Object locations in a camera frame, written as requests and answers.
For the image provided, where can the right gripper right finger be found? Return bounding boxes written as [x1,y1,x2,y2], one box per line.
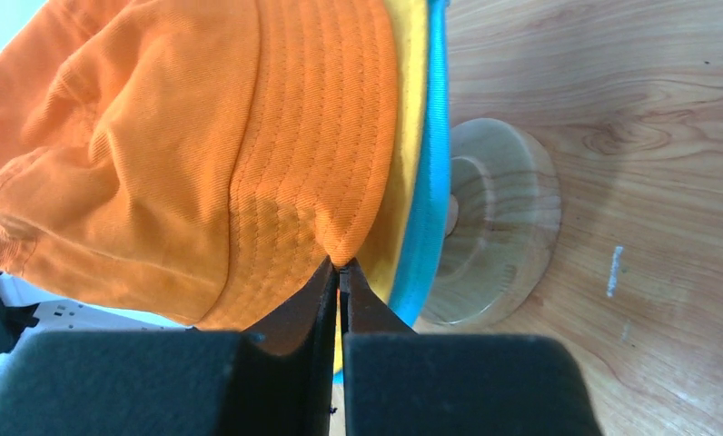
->
[339,263,601,435]

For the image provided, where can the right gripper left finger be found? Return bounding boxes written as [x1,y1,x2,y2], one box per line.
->
[0,262,339,435]

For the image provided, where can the teal bucket hat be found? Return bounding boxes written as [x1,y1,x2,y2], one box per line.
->
[331,0,453,386]

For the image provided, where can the yellow bucket hat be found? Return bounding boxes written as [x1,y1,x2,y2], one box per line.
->
[332,0,430,375]

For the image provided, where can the orange bucket hat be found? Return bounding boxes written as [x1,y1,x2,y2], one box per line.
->
[0,1,399,330]

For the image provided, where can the wooden hat stand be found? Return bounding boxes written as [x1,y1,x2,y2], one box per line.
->
[415,118,561,333]

